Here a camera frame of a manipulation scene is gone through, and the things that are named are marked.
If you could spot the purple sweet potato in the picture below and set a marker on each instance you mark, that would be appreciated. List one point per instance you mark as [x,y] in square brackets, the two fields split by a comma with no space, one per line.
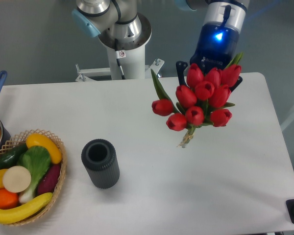
[49,181]

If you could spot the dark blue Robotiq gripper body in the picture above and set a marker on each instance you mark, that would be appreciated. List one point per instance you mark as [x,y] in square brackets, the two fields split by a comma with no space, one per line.
[215,47]

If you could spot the dark green cucumber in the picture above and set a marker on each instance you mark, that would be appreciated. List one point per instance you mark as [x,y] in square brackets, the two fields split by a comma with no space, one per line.
[11,157]

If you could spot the red tulip bouquet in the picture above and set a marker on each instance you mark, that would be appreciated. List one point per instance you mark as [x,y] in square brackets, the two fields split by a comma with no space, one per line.
[202,102]

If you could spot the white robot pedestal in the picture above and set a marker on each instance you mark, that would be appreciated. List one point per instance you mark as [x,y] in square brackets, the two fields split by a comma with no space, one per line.
[123,64]

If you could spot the dark grey ribbed vase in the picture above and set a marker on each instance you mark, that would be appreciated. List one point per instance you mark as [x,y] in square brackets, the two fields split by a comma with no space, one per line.
[100,161]

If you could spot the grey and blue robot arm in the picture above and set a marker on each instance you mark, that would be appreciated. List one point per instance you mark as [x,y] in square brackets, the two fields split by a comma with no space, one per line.
[125,32]

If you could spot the orange fruit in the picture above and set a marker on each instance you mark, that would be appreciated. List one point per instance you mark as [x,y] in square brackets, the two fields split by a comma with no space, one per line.
[8,200]

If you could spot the beige round radish slice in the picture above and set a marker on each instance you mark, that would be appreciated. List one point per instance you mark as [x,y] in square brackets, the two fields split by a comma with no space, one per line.
[16,179]

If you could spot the green bok choy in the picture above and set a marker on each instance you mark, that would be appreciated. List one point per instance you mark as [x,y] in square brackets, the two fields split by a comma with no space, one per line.
[37,161]

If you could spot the yellow banana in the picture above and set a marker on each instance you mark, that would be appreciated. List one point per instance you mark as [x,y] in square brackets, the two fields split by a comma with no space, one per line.
[26,210]

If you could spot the woven wicker basket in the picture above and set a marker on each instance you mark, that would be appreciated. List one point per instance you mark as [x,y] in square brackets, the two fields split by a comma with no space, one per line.
[21,138]

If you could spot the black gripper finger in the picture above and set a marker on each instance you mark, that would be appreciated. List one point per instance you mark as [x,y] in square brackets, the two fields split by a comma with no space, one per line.
[238,82]
[180,68]

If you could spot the yellow squash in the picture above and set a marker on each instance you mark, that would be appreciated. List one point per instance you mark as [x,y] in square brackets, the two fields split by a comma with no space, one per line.
[37,139]

